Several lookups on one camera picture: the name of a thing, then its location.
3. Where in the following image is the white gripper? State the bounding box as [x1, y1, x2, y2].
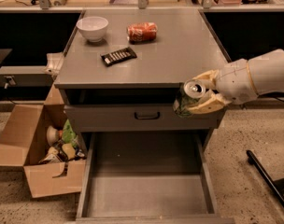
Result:
[186, 59, 258, 115]

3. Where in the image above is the green soda can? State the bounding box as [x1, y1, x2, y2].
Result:
[173, 79, 206, 118]

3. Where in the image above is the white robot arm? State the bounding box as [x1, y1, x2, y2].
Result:
[185, 49, 284, 114]

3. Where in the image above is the red soda can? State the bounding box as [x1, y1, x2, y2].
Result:
[127, 22, 158, 42]

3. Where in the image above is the grey drawer cabinet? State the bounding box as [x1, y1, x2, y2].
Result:
[53, 8, 240, 224]

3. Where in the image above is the open grey middle drawer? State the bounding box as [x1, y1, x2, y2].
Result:
[76, 131, 235, 224]

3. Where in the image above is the closed grey top drawer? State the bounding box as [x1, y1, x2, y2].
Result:
[64, 104, 225, 133]

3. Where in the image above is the black chair leg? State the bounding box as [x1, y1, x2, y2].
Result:
[246, 150, 284, 208]

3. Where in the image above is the black snack bar wrapper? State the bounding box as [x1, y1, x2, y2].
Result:
[101, 47, 137, 66]

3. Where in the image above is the green chip bag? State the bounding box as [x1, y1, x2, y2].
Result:
[62, 120, 77, 145]

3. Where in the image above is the white bowl in box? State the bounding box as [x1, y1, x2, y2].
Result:
[46, 126, 59, 146]

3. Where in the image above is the cardboard box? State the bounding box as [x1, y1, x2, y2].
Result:
[0, 87, 86, 198]

